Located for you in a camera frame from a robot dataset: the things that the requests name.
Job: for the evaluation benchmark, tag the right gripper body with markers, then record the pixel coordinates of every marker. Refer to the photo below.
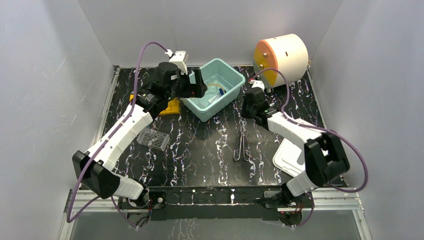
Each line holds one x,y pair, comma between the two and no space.
247,111

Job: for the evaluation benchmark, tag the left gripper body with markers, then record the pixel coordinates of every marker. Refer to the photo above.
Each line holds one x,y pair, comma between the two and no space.
192,84

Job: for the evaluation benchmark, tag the yellow test tube rack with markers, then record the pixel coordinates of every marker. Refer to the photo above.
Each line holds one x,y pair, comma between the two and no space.
170,107

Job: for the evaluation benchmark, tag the teal plastic bin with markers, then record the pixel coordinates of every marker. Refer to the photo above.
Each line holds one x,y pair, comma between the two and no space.
219,72

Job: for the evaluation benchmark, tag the clear plastic well rack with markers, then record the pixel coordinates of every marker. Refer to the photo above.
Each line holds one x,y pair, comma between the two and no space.
153,139

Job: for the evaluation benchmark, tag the white plastic bin lid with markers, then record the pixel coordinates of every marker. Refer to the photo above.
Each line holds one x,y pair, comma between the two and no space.
288,158

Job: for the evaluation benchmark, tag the amber rubber tubing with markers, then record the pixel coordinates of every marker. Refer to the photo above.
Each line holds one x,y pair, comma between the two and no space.
212,88

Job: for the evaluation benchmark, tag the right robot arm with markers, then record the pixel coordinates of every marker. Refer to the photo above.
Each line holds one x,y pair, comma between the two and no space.
323,153

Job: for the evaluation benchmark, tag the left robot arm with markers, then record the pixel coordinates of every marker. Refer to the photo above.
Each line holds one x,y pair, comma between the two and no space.
94,167

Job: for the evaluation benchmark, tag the white cylindrical drawer cabinet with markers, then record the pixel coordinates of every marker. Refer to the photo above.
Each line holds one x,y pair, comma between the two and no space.
286,53

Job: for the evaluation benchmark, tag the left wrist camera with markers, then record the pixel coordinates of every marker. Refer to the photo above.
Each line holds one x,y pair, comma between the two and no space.
178,58

